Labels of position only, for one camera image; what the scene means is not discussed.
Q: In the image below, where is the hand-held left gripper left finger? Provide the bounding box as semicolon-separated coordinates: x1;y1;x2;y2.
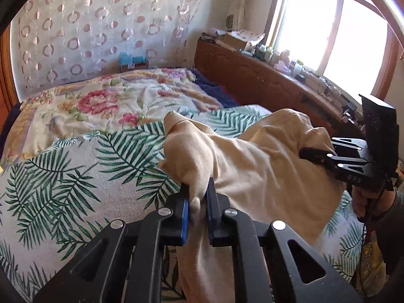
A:
33;183;191;303

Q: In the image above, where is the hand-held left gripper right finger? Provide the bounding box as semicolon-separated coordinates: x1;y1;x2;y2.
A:
205;177;363;303

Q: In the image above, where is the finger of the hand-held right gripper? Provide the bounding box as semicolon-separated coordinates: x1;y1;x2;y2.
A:
299;148;377;173
331;137;369;153

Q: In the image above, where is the beige printed t-shirt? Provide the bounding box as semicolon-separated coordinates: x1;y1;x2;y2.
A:
158;108;348;303

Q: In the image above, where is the person's right forearm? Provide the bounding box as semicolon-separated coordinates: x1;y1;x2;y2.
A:
374;192;404;275

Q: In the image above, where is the person's right hand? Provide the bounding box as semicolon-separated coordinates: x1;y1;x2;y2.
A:
351;185;396;222

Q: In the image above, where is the black desk gadget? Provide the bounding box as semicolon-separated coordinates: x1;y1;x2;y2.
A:
342;101;358;123

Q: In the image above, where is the pink figurine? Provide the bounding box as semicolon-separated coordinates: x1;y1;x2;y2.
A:
274;50;292;74

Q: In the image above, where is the long wooden cabinet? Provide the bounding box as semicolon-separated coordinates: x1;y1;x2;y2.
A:
194;38;363;133

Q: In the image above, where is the leaf-print bed sheet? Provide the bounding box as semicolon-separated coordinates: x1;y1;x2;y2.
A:
0;106;367;303

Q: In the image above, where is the wooden-framed window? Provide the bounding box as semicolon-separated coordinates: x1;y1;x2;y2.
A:
265;0;401;102

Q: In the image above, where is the floral blanket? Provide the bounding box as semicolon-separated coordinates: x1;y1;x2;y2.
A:
3;68;234;166

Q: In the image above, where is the cardboard box with patterned paper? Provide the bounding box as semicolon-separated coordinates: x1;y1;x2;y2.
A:
222;28;266;51

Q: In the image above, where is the box with blue cloth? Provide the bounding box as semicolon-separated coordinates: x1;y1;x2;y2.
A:
118;52;149;72

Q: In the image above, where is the white window curtain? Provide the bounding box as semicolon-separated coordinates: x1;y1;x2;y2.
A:
232;0;253;32

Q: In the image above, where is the sheer circle-print curtain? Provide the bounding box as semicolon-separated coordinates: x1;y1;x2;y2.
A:
11;0;203;93

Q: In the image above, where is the black cable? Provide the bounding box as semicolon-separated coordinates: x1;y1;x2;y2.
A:
360;192;387;294

